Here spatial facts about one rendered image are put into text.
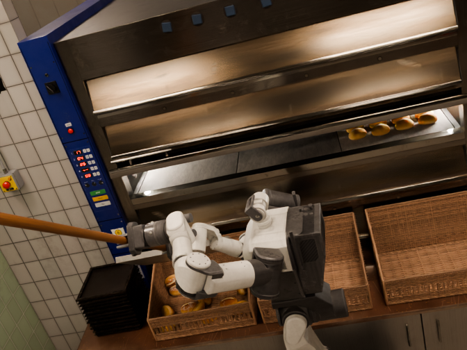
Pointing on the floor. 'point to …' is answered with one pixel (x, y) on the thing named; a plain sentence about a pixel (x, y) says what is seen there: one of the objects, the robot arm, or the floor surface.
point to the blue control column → (58, 26)
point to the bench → (324, 328)
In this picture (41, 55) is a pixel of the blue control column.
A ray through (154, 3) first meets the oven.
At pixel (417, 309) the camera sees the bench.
